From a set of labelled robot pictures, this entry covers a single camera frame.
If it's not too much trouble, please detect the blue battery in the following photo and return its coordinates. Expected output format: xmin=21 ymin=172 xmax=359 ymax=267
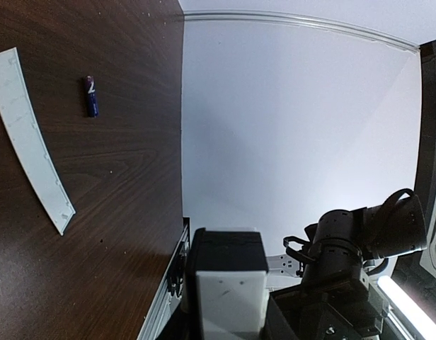
xmin=84 ymin=76 xmax=98 ymax=118

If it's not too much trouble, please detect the white battery cover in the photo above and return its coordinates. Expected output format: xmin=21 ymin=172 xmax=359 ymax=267
xmin=0 ymin=47 xmax=76 ymax=235

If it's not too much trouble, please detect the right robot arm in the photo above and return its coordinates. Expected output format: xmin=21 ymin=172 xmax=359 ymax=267
xmin=184 ymin=188 xmax=427 ymax=339

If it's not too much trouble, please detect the ceiling light tube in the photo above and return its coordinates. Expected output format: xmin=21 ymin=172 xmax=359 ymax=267
xmin=377 ymin=276 xmax=436 ymax=339

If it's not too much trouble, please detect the right aluminium frame post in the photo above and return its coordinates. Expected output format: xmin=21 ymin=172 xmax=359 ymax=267
xmin=184 ymin=9 xmax=420 ymax=52

